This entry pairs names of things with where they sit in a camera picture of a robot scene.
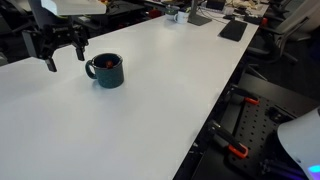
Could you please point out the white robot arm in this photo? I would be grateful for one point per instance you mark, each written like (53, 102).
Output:
(61, 12)

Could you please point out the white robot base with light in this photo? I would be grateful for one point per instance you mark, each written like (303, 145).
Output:
(300, 138)

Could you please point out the orange handled clamp far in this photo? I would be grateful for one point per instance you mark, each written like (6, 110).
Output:
(247, 95)

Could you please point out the black perforated mounting board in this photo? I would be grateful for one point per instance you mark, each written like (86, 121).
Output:
(255, 126)

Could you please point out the orange handled clamp near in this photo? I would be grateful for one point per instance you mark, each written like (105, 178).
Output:
(235, 146)

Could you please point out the orange capped whiteboard marker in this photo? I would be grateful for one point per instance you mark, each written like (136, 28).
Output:
(109, 64)

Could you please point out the black office chair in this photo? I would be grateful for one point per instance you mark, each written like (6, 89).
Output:
(268, 44)

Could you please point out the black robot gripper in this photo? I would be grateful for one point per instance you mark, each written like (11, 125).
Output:
(43, 43)

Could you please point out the black keyboard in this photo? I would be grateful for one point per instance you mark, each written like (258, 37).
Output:
(233, 30)

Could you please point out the dark teal enamel mug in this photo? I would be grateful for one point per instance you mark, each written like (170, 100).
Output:
(107, 78)

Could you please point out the orange handled clamp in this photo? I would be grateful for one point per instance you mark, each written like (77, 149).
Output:
(247, 95)
(235, 146)

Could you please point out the grey monitor stand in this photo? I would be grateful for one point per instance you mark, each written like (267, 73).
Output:
(194, 18)

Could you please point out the white coffee mug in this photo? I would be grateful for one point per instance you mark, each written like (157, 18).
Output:
(181, 17)

